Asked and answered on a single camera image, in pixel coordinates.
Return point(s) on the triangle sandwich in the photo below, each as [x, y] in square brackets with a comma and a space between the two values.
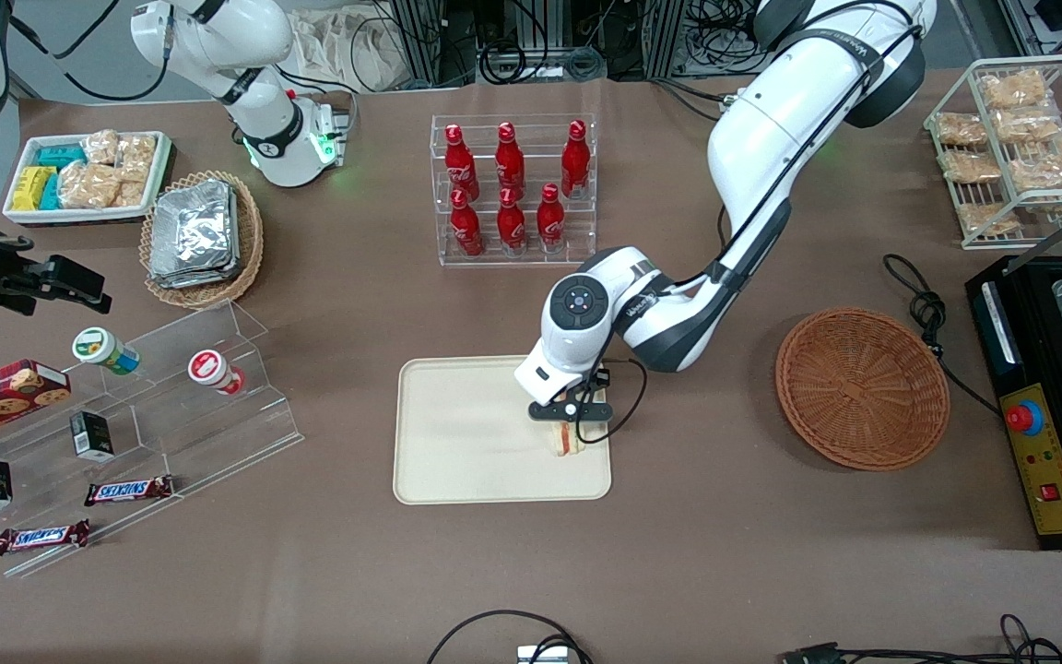
[577, 450]

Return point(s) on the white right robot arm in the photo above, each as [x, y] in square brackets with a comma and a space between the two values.
[254, 46]

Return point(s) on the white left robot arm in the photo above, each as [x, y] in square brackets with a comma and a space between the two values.
[771, 138]

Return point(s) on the cream plastic tray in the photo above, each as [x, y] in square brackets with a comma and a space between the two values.
[466, 433]

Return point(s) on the light tan wicker basket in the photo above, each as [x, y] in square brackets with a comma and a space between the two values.
[204, 297]

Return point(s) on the brown round wicker basket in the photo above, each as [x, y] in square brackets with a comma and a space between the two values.
[863, 387]

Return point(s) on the white plastic bin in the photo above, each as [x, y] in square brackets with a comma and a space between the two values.
[70, 218]

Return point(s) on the green lid yogurt cup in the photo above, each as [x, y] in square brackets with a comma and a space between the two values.
[98, 346]

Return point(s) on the teal snack pack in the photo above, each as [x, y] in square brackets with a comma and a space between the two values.
[59, 155]
[52, 195]

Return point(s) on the clear bag brown snacks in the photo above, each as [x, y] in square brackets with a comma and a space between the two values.
[136, 149]
[1029, 124]
[84, 186]
[1013, 89]
[132, 189]
[102, 146]
[969, 166]
[987, 217]
[1047, 171]
[960, 129]

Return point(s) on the yellow snack pack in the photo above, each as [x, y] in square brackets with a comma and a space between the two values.
[30, 187]

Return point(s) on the silver foil pack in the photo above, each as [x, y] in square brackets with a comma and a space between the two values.
[192, 226]
[190, 278]

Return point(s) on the red cola bottle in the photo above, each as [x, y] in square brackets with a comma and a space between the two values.
[460, 161]
[510, 159]
[550, 219]
[466, 226]
[575, 159]
[511, 224]

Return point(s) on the clear acrylic stepped shelf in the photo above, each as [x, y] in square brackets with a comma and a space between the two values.
[171, 406]

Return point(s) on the red lid yogurt cup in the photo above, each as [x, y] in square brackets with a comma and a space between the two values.
[208, 369]

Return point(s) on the brown Snickers bar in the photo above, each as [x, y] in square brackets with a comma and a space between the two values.
[128, 491]
[41, 537]

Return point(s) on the clear acrylic bottle rack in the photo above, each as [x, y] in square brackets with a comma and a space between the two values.
[540, 148]

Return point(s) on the small white box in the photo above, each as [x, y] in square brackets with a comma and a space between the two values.
[545, 656]

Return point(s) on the beige cloth bag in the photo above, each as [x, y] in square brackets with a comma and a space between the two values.
[347, 51]

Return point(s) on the black machine yellow panel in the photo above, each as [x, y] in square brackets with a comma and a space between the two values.
[1043, 461]

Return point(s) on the aluminium frame post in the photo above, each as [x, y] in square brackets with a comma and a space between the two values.
[420, 41]
[665, 37]

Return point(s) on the aluminium frame rail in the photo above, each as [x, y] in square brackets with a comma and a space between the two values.
[1047, 28]

